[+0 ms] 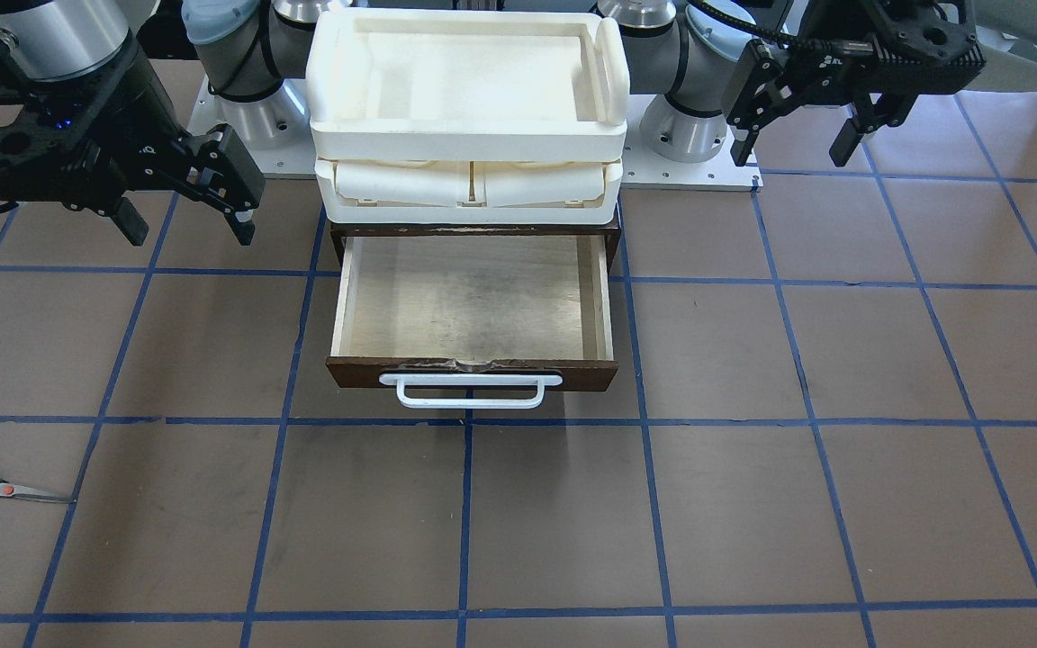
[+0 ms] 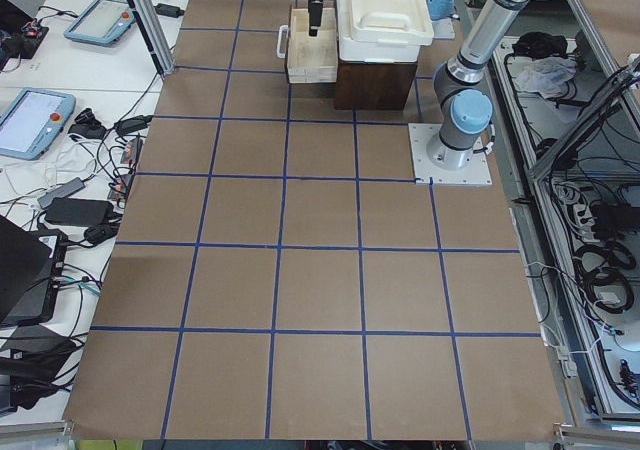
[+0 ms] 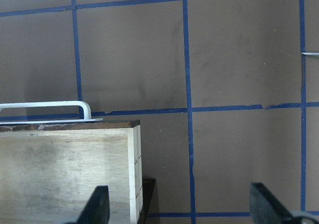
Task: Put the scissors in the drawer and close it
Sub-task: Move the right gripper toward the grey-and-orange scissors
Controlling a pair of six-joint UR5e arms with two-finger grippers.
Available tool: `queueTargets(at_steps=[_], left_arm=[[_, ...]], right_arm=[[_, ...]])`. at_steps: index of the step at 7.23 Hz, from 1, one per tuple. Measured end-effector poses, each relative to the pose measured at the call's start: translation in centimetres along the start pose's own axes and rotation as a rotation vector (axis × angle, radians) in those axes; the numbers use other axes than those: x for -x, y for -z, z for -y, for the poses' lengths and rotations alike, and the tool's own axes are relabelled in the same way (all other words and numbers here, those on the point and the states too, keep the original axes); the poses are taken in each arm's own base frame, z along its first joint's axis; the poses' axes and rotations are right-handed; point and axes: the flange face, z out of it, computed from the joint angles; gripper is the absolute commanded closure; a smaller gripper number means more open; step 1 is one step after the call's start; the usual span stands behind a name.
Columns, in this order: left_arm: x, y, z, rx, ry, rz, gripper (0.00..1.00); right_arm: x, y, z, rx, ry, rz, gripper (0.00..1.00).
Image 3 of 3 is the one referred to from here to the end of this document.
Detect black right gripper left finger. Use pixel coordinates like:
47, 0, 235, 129
77, 186, 110, 224

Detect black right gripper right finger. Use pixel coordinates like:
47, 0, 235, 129
250, 183, 298, 224

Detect light wooden drawer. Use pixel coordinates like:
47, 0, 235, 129
0, 120, 143, 224

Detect grey scissors orange pivot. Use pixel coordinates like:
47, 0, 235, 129
302, 52, 319, 57

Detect white drawer handle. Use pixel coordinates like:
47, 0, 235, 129
0, 101, 103, 125

